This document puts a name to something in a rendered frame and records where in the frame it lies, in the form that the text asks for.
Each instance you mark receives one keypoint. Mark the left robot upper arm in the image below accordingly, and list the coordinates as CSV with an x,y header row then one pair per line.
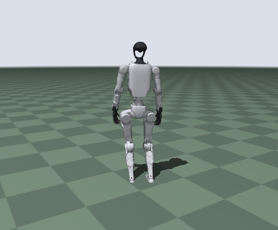
x,y
123,69

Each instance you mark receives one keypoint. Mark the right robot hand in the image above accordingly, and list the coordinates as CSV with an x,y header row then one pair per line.
x,y
158,116

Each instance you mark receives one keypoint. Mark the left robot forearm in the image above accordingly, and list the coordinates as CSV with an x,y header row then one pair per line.
x,y
116,99

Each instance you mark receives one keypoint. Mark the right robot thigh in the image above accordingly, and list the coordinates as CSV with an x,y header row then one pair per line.
x,y
148,128

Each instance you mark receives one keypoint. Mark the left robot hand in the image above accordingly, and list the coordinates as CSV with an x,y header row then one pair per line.
x,y
115,114

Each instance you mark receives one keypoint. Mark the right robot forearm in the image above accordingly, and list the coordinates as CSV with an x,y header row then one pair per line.
x,y
159,100

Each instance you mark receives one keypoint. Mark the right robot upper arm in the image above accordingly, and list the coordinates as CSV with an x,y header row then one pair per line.
x,y
157,81

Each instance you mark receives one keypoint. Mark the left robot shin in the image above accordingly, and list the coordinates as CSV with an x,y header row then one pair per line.
x,y
130,162

